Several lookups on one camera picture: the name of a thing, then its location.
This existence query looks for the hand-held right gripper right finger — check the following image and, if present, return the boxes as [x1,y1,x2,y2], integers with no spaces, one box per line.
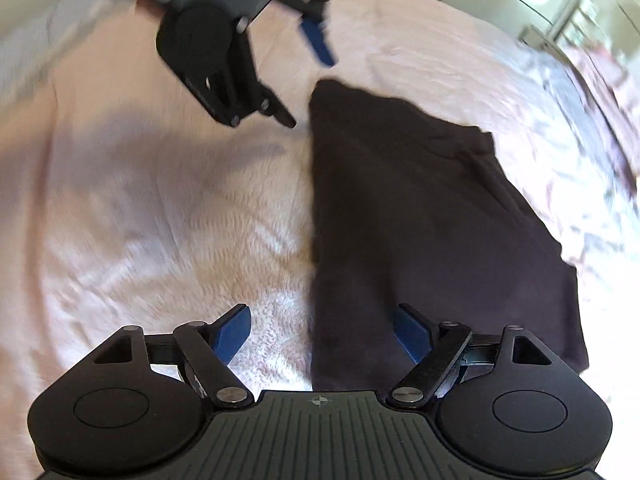
[387,303,551,407]

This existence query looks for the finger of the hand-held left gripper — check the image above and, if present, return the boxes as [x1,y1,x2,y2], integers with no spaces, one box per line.
[201,71,299,129]
[272,0,337,69]

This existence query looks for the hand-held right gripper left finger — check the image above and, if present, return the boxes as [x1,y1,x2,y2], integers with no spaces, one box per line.
[92,303,256,407]

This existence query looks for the dark purple long-sleeve shirt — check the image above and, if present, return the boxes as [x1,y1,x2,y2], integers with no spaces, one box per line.
[306,78,592,395]

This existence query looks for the bed with pink-grey blanket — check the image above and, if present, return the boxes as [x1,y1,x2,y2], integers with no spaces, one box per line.
[0,0,640,480]

